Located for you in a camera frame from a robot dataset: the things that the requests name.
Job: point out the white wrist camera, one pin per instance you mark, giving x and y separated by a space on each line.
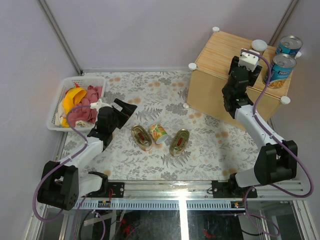
99 104
248 59

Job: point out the pink cloth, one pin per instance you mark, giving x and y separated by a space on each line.
93 95

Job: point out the white plastic laundry basket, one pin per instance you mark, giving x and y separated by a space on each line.
65 85

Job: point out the white patterned cloth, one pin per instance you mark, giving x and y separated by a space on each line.
77 118

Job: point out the yellow jar white lid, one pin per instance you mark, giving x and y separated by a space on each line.
259 46

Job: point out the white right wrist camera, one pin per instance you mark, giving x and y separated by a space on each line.
248 59

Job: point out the gold oval fish tin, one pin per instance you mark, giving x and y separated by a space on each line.
179 142

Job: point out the aluminium frame rail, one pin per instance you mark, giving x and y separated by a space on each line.
161 194

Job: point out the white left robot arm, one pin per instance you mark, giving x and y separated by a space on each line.
75 170

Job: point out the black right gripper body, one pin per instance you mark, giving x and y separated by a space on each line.
254 75

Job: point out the wooden cube cabinet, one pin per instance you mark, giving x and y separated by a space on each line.
207 81

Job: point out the blue soup can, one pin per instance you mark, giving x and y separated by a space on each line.
289 45
281 67

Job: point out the gold oval tin under jar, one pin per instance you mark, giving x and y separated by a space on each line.
141 137

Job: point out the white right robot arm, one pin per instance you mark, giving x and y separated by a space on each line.
276 159

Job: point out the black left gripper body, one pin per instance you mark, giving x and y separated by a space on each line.
118 118

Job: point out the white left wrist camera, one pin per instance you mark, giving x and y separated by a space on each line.
99 104

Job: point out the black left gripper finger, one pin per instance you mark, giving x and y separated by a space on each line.
123 116
127 108

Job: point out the yellow cloth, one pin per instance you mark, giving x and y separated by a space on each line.
72 97

